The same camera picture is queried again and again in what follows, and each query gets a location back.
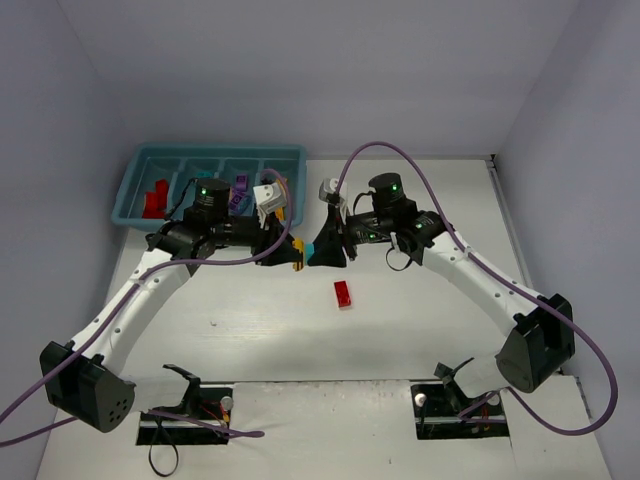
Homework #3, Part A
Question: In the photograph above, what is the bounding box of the yellow striped lego brick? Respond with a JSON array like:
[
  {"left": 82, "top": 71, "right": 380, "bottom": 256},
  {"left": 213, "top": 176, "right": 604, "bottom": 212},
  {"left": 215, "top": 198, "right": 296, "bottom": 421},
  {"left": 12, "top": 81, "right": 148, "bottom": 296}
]
[{"left": 292, "top": 238, "right": 306, "bottom": 272}]

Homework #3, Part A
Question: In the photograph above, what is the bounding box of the light blue lego brick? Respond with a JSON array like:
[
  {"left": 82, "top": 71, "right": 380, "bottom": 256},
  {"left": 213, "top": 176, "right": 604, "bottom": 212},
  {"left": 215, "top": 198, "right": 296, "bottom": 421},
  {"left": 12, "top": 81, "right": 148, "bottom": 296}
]
[{"left": 304, "top": 243, "right": 315, "bottom": 261}]

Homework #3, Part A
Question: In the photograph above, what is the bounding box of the red round flower lego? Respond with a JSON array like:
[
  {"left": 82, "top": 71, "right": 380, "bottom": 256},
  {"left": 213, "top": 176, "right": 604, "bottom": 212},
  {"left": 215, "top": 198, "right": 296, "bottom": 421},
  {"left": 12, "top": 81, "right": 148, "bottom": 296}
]
[{"left": 141, "top": 191, "right": 167, "bottom": 219}]

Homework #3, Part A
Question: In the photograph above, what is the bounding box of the red long lego brick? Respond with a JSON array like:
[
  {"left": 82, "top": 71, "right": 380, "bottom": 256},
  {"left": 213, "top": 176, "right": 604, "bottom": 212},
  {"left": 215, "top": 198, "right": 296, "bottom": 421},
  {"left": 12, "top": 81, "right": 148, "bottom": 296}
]
[{"left": 334, "top": 280, "right": 352, "bottom": 309}]

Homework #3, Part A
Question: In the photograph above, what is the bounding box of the red small lego brick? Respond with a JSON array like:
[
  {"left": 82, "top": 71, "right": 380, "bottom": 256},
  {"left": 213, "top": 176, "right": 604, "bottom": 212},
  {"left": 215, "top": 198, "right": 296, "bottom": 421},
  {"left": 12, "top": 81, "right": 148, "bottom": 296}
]
[{"left": 155, "top": 179, "right": 169, "bottom": 193}]

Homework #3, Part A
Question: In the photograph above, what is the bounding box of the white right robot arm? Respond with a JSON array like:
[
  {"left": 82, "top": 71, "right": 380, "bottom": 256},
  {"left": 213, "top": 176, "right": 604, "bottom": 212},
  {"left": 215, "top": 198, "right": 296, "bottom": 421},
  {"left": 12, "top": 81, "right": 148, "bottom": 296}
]
[{"left": 307, "top": 173, "right": 575, "bottom": 399}]

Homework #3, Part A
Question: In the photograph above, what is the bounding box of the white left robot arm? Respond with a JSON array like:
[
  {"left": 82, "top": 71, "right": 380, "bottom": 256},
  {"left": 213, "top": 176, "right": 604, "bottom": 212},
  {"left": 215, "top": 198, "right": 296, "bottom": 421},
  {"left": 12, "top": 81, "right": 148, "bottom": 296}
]
[{"left": 39, "top": 169, "right": 302, "bottom": 433}]

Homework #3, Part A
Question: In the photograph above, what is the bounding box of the teal plastic divided tray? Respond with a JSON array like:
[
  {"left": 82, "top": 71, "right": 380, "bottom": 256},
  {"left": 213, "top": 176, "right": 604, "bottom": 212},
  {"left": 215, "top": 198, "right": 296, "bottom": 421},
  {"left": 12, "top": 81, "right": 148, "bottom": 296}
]
[{"left": 111, "top": 142, "right": 307, "bottom": 232}]

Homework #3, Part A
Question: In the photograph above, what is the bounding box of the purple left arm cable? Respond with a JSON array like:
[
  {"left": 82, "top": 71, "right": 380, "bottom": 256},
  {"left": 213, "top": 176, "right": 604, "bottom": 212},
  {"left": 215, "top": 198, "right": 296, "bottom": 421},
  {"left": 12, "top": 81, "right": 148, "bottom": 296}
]
[{"left": 0, "top": 168, "right": 294, "bottom": 449}]

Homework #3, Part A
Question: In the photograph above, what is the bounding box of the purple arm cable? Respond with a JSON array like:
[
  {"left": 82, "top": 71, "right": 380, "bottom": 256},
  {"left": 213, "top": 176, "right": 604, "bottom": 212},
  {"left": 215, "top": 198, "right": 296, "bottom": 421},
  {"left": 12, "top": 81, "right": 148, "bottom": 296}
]
[
  {"left": 0, "top": 168, "right": 294, "bottom": 449},
  {"left": 337, "top": 141, "right": 620, "bottom": 436}
]

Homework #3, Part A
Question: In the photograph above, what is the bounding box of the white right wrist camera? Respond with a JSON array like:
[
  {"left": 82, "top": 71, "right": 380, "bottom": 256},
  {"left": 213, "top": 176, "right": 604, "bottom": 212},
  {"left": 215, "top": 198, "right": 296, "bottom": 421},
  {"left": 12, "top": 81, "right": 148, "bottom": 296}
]
[{"left": 318, "top": 178, "right": 347, "bottom": 206}]

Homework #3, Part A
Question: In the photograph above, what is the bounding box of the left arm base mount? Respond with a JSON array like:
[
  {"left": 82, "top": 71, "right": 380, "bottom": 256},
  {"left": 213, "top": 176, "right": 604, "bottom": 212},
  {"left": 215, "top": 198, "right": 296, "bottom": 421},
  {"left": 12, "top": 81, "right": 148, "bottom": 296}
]
[{"left": 136, "top": 364, "right": 234, "bottom": 446}]

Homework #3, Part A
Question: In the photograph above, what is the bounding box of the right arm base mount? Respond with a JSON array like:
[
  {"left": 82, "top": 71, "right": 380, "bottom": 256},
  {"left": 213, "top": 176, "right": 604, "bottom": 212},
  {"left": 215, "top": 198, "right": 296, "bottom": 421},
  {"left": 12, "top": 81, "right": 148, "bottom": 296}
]
[{"left": 410, "top": 358, "right": 510, "bottom": 441}]

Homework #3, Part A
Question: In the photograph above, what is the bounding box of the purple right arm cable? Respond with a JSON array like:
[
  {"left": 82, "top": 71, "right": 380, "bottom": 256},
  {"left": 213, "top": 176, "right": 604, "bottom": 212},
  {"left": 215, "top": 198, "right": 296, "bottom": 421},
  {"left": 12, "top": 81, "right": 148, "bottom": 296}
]
[{"left": 337, "top": 141, "right": 620, "bottom": 436}]

